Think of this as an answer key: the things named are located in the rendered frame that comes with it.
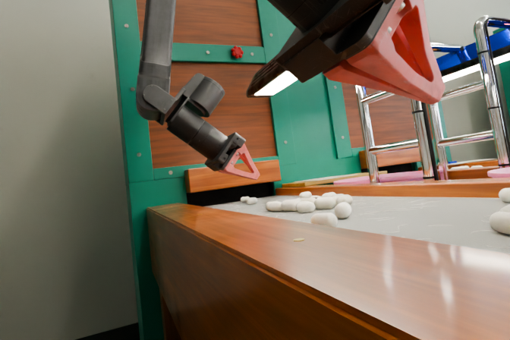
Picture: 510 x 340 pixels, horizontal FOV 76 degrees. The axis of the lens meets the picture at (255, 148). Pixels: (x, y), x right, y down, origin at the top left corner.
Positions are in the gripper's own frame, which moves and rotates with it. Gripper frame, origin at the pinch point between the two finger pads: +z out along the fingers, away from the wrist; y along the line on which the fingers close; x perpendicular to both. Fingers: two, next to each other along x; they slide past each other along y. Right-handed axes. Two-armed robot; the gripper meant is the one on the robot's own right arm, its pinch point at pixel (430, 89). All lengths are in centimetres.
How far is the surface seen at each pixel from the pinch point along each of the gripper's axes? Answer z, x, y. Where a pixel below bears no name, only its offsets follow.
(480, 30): 31, -55, 30
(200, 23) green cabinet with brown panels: -23, -43, 87
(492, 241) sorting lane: 12.9, 4.5, 2.1
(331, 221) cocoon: 9.5, 6.4, 17.9
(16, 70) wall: -89, -6, 181
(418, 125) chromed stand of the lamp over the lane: 25.7, -23.5, 30.3
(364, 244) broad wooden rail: 1.2, 11.2, 1.2
